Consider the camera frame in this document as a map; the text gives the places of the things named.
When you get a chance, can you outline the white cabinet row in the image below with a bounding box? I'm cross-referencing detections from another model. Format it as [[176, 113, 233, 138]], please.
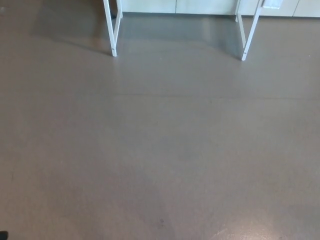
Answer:
[[121, 0, 320, 19]]

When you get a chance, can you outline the white table with metal legs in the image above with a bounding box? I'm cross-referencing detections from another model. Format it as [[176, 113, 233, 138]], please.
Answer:
[[102, 0, 266, 62]]

